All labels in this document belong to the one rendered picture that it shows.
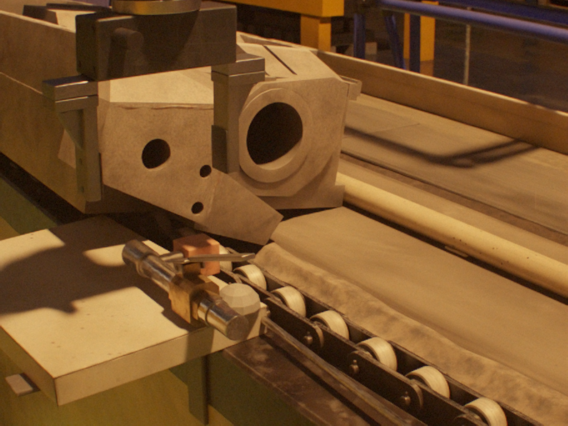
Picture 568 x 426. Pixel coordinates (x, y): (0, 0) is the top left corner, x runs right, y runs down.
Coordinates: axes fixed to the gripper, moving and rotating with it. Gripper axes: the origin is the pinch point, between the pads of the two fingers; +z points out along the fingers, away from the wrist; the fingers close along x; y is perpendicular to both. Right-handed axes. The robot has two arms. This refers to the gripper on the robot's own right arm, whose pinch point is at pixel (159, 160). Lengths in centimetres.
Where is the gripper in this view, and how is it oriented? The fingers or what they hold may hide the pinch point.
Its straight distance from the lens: 76.5
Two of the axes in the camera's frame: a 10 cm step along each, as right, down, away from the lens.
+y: 5.8, 2.8, -7.7
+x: 8.2, -1.9, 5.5
